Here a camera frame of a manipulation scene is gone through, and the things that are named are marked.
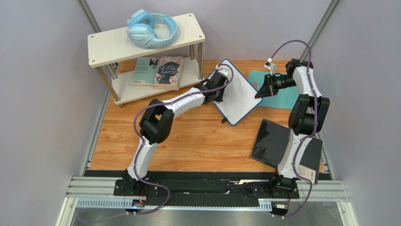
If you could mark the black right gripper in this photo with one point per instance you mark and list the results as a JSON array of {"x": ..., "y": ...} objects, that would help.
[{"x": 270, "y": 85}]

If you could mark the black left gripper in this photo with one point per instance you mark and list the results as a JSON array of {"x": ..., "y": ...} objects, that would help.
[{"x": 220, "y": 98}]

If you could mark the small blue-framed whiteboard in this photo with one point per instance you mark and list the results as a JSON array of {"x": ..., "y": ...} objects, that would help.
[{"x": 239, "y": 96}]

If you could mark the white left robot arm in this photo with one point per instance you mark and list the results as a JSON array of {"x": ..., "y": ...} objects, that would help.
[{"x": 156, "y": 124}]

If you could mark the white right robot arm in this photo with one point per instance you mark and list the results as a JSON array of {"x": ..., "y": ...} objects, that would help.
[{"x": 305, "y": 120}]

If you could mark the teal cutting board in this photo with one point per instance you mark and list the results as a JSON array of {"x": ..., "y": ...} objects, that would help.
[{"x": 285, "y": 98}]

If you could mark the black slate board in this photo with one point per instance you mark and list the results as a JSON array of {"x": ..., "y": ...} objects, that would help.
[{"x": 271, "y": 143}]

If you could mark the Little Women book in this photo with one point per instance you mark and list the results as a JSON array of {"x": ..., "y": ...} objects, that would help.
[{"x": 168, "y": 75}]

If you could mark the teal paperback book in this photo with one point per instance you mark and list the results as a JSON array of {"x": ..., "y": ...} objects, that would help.
[{"x": 144, "y": 72}]

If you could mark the white two-tier shelf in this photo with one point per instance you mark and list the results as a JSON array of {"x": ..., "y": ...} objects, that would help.
[{"x": 114, "y": 46}]

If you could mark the light blue headphones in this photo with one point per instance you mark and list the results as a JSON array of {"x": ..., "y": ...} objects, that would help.
[{"x": 141, "y": 29}]

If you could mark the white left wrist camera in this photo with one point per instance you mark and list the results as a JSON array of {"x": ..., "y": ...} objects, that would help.
[{"x": 223, "y": 70}]

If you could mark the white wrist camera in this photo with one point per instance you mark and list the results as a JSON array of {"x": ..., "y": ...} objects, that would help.
[
  {"x": 223, "y": 70},
  {"x": 270, "y": 65}
]

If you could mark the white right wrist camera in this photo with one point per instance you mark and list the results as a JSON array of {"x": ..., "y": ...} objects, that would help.
[{"x": 270, "y": 65}]

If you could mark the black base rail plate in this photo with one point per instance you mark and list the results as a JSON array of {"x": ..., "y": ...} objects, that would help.
[{"x": 203, "y": 189}]

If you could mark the aluminium frame rail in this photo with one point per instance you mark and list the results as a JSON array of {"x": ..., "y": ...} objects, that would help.
[{"x": 101, "y": 190}]

